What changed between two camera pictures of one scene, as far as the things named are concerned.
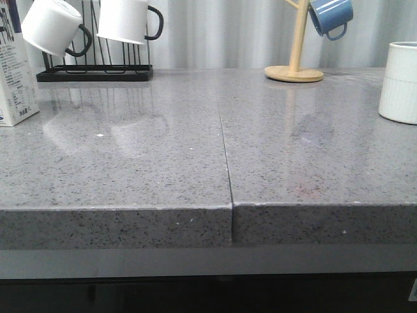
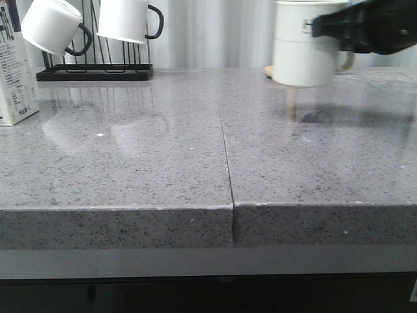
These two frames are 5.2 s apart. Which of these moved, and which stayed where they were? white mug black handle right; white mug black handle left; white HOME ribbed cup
Moved: white HOME ribbed cup
Stayed: white mug black handle left; white mug black handle right
